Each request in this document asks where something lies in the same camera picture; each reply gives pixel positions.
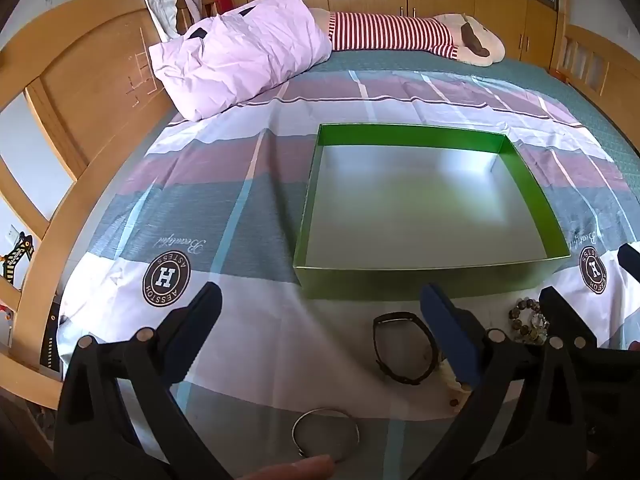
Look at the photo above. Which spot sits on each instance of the striped plush toy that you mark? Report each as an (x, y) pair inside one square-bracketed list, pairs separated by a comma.
[(400, 32)]

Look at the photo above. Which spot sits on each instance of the wooden headboard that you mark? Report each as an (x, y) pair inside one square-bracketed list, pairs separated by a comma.
[(80, 85)]

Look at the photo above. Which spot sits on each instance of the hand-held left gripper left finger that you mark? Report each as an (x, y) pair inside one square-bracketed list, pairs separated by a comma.
[(192, 327)]

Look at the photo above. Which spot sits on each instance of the printed plaid bedsheet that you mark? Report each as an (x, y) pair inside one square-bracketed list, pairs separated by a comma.
[(200, 210)]

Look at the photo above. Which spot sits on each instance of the pink pillow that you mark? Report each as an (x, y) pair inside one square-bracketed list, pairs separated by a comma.
[(240, 50)]

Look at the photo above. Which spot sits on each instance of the silver bangle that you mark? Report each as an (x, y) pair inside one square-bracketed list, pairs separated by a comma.
[(325, 437)]

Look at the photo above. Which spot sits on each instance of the black and yellow toy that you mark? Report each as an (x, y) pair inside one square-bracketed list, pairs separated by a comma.
[(15, 260)]

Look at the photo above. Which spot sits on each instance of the black wristwatch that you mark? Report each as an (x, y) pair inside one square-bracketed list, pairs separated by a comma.
[(400, 347)]

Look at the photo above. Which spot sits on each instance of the teal mattress cover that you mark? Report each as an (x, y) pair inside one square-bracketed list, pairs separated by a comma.
[(575, 90)]

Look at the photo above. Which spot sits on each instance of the person's left hand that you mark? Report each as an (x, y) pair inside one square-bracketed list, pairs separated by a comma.
[(295, 469)]

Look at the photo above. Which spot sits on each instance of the clothes on chair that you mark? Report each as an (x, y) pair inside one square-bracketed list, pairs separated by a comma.
[(162, 2)]

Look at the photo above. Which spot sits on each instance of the green cardboard box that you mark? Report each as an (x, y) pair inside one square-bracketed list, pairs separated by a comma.
[(420, 200)]

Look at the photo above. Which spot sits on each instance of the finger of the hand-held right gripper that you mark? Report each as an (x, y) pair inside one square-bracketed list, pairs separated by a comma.
[(631, 260), (567, 317)]

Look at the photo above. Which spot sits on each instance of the wooden footboard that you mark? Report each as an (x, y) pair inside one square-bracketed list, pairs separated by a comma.
[(590, 55)]

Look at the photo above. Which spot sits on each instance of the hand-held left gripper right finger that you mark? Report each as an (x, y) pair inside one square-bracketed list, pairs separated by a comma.
[(450, 332)]

